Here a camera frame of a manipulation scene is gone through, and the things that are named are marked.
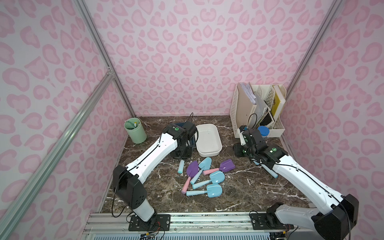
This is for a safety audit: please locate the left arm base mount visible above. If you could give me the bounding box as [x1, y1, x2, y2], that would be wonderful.
[126, 212, 171, 232]

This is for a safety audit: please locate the blue pointed shovel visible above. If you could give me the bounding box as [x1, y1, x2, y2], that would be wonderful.
[190, 157, 212, 185]
[178, 160, 185, 175]

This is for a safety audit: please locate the blue round shovel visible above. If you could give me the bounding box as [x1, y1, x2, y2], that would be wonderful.
[192, 171, 225, 190]

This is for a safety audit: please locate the blue square shovel front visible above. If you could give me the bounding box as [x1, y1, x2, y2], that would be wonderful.
[186, 184, 223, 198]

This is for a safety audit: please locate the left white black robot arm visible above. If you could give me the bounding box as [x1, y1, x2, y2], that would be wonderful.
[112, 121, 198, 225]

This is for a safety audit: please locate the purple pointed shovel middle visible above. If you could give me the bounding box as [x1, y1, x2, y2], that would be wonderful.
[181, 161, 199, 195]

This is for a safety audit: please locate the purple square shovel middle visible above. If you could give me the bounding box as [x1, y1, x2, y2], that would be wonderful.
[203, 159, 236, 175]

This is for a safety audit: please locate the white desk file organizer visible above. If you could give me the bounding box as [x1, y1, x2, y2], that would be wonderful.
[230, 83, 287, 139]

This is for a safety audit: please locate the dark teal storage box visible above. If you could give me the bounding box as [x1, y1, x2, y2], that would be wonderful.
[176, 121, 198, 148]

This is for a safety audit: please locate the white storage box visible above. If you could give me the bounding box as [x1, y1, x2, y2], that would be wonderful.
[196, 124, 223, 158]

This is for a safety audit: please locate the blue lid pencil tube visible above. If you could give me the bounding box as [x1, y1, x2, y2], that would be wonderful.
[258, 126, 270, 139]

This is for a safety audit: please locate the aluminium front rail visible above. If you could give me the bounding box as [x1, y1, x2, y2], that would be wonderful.
[80, 212, 322, 240]

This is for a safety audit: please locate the green pen holder cup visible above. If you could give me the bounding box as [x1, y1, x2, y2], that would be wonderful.
[124, 118, 147, 144]

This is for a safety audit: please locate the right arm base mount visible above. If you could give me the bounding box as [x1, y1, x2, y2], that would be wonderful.
[249, 211, 295, 232]

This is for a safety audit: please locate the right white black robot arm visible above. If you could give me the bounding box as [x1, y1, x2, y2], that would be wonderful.
[235, 126, 359, 240]

